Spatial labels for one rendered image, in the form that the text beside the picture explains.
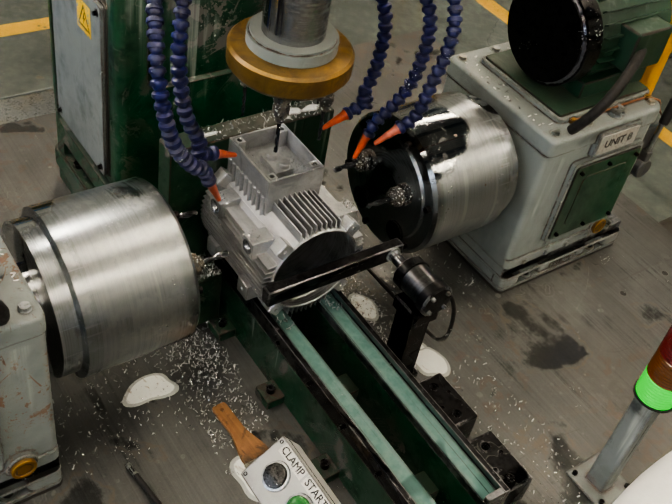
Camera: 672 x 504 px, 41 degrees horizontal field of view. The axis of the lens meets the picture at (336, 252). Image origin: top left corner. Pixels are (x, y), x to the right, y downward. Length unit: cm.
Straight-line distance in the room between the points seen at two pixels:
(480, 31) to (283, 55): 313
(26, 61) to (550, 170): 250
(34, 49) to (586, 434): 276
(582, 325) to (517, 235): 23
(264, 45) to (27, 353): 50
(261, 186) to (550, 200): 57
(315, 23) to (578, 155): 61
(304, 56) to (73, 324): 46
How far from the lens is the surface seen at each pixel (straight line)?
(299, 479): 109
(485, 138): 153
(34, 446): 132
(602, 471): 152
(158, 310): 124
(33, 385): 122
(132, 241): 122
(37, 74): 363
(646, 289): 192
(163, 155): 141
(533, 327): 174
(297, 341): 143
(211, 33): 147
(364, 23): 417
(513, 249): 170
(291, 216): 136
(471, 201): 152
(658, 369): 133
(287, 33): 124
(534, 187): 161
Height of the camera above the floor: 199
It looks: 43 degrees down
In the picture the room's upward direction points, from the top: 12 degrees clockwise
